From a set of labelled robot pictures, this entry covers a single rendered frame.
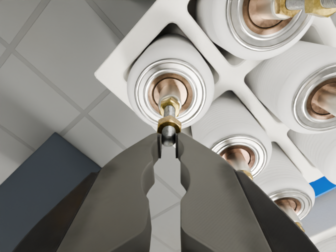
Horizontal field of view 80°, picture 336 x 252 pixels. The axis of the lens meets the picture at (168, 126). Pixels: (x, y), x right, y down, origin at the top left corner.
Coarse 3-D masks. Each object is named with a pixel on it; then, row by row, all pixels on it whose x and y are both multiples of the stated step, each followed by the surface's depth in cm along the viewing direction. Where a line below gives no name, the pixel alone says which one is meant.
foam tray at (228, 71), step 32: (160, 0) 23; (192, 0) 33; (128, 32) 25; (160, 32) 35; (192, 32) 25; (320, 32) 25; (128, 64) 27; (224, 64) 27; (256, 64) 27; (288, 128) 31
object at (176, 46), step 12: (168, 36) 29; (180, 36) 31; (156, 48) 20; (168, 48) 20; (180, 48) 20; (192, 48) 23; (144, 60) 20; (192, 60) 20; (132, 72) 21; (204, 72) 20; (132, 84) 21; (132, 96) 22; (132, 108) 23; (204, 108) 22; (144, 120) 23; (192, 120) 23
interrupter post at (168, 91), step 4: (164, 88) 20; (168, 88) 20; (172, 88) 20; (176, 88) 20; (160, 92) 20; (164, 92) 19; (168, 92) 19; (172, 92) 19; (176, 92) 19; (160, 96) 19; (164, 96) 18; (168, 96) 18; (172, 96) 18; (176, 96) 18; (180, 96) 20; (160, 100) 19; (176, 100) 19; (180, 100) 19; (180, 104) 19; (180, 108) 19
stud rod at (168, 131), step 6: (168, 108) 17; (174, 108) 18; (168, 114) 16; (174, 114) 16; (168, 126) 14; (162, 132) 14; (168, 132) 13; (174, 132) 14; (162, 138) 13; (168, 138) 13; (174, 138) 13; (168, 144) 13
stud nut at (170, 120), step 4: (168, 116) 15; (172, 116) 15; (160, 120) 15; (164, 120) 14; (168, 120) 14; (172, 120) 14; (176, 120) 15; (160, 124) 14; (164, 124) 14; (168, 124) 14; (172, 124) 14; (176, 124) 14; (180, 124) 14; (160, 128) 14; (176, 128) 14; (180, 128) 14; (160, 132) 14; (176, 132) 14
